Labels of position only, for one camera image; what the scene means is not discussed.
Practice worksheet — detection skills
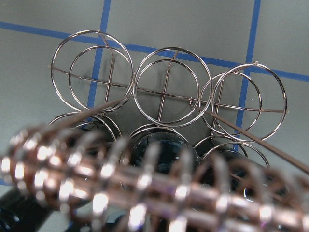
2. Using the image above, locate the dark wine bottle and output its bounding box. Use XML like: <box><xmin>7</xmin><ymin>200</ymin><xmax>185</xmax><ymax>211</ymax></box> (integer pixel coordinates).
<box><xmin>194</xmin><ymin>136</ymin><xmax>289</xmax><ymax>203</ymax></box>
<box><xmin>130</xmin><ymin>127</ymin><xmax>200</xmax><ymax>174</ymax></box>
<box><xmin>48</xmin><ymin>118</ymin><xmax>120</xmax><ymax>166</ymax></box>

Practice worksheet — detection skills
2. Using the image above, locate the copper wire wine basket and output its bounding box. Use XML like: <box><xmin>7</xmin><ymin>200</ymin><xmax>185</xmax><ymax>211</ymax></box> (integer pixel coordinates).
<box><xmin>0</xmin><ymin>30</ymin><xmax>309</xmax><ymax>232</ymax></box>

